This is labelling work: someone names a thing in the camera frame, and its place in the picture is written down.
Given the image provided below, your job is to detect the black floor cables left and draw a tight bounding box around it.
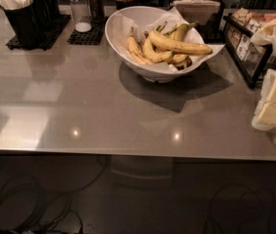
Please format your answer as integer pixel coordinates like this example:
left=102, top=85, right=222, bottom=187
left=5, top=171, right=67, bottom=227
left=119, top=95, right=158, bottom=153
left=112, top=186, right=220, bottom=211
left=0, top=154, right=112, bottom=234

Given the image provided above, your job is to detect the front black utensil cup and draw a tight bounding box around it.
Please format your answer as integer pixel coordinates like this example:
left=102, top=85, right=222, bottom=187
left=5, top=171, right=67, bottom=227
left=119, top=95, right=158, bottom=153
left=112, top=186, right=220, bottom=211
left=0, top=0, right=40, bottom=49

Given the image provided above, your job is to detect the brown napkin dispenser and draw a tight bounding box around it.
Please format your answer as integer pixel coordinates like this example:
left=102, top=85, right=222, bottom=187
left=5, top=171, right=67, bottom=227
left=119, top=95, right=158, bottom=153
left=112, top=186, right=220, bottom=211
left=172, top=0, right=223, bottom=43

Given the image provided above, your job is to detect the black utensil cup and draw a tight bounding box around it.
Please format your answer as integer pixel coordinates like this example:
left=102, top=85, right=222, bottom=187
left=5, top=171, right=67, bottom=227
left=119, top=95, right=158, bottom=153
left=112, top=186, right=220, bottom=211
left=32, top=0, right=59, bottom=31
left=0, top=0, right=40, bottom=49

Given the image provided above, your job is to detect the white paper bowl liner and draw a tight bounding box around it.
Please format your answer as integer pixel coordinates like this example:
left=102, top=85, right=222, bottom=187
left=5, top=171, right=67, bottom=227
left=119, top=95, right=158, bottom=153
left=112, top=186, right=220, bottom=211
left=112, top=6, right=226, bottom=74

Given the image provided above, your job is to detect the black rubber mat left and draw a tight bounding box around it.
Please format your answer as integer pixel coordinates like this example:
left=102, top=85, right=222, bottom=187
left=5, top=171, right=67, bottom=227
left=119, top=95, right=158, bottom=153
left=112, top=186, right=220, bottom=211
left=6, top=15, right=71, bottom=51

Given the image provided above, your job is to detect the rear black utensil cup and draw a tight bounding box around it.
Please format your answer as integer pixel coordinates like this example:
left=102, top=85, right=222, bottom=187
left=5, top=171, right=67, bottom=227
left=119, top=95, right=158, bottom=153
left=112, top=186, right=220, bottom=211
left=32, top=0, right=59, bottom=31

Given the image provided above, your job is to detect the black rubber mat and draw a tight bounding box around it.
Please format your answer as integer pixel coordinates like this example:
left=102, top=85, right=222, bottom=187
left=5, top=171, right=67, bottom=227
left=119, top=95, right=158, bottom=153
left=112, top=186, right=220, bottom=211
left=67, top=17, right=105, bottom=46
left=6, top=15, right=71, bottom=51

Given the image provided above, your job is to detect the black wire condiment rack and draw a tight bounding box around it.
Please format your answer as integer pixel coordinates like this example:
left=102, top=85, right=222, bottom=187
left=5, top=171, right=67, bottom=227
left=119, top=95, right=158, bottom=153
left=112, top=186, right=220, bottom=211
left=222, top=13, right=276, bottom=89

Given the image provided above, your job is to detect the clear salt shaker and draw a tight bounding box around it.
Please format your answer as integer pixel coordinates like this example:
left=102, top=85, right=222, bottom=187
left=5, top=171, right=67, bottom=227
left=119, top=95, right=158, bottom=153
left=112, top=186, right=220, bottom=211
left=69, top=0, right=92, bottom=33

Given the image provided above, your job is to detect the lower small yellow banana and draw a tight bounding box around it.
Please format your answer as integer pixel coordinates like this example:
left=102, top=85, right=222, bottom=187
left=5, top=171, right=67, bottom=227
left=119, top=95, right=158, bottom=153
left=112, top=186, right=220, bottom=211
left=170, top=54, right=192, bottom=70

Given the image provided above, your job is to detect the left yellow banana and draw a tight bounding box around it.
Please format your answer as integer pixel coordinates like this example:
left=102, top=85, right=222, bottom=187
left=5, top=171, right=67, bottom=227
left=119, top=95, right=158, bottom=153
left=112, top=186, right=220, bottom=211
left=126, top=27, right=152, bottom=64

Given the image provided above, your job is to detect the middle curved yellow banana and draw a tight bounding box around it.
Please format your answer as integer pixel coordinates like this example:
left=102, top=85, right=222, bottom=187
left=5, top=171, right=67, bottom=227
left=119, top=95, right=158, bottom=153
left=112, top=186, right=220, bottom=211
left=142, top=37, right=175, bottom=63

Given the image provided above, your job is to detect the greenish banana at back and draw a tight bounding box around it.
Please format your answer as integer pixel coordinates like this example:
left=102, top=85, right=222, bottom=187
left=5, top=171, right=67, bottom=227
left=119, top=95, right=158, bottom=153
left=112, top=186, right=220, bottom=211
left=165, top=21, right=199, bottom=41

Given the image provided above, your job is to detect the black rubber mat centre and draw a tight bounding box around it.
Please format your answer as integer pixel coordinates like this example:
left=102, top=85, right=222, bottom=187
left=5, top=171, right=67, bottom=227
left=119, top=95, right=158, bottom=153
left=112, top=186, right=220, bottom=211
left=67, top=17, right=105, bottom=46

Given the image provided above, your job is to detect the white ceramic bowl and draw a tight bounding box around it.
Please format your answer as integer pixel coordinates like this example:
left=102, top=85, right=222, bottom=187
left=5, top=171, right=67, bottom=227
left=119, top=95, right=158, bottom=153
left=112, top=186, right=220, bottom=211
left=104, top=5, right=223, bottom=84

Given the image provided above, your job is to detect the dark pepper shaker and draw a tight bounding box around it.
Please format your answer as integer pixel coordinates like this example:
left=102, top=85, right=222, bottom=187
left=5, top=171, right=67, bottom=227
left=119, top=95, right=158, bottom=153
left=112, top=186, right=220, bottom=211
left=88, top=0, right=105, bottom=22

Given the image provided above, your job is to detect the large top yellow banana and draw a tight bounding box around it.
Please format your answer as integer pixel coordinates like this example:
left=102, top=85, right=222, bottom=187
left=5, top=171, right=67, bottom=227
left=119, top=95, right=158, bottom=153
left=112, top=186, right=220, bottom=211
left=148, top=30, right=213, bottom=56

